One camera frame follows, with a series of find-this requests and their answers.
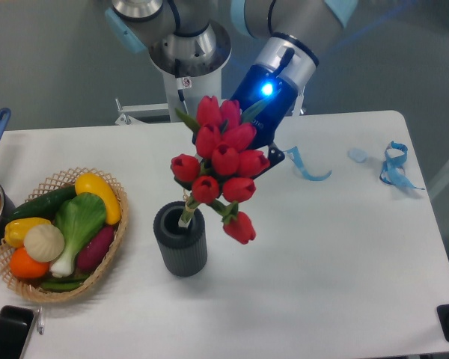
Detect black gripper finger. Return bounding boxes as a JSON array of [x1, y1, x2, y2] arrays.
[[252, 142, 285, 180]]

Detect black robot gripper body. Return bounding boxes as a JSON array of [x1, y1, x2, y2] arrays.
[[231, 65, 298, 149]]

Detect red tulip bouquet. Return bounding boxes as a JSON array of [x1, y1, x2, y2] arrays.
[[171, 96, 270, 245]]

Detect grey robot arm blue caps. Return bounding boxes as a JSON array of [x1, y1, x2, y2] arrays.
[[105, 1, 357, 165]]

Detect dark grey ribbed vase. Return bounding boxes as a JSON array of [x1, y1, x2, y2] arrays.
[[153, 201, 207, 277]]

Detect curled blue tape strip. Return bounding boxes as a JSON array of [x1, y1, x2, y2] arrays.
[[284, 146, 332, 182]]

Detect small blue tape piece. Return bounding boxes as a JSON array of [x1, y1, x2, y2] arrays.
[[347, 148, 368, 163]]

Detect tangled blue tape strip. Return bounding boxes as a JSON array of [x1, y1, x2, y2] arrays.
[[379, 141, 424, 190]]

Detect yellow squash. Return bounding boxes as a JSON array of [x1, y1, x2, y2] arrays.
[[75, 172, 121, 225]]

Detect green bok choy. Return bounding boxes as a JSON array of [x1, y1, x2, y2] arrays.
[[50, 193, 106, 277]]

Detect purple sweet potato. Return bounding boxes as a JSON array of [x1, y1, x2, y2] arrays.
[[76, 226, 114, 273]]

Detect green cucumber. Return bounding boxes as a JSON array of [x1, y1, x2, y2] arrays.
[[8, 186, 76, 221]]

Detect green pea pods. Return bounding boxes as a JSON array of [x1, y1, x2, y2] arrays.
[[39, 275, 88, 292]]

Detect yellow bell pepper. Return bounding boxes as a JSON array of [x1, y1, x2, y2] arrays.
[[4, 217, 52, 248]]

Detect orange fruit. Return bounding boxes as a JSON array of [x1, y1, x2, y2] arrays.
[[9, 248, 49, 279]]

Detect clear pen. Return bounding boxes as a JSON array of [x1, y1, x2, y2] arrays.
[[36, 306, 45, 335]]

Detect black smartphone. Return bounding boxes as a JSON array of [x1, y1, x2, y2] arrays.
[[0, 305, 35, 359]]

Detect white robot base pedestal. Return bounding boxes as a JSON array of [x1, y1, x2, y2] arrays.
[[114, 65, 308, 126]]

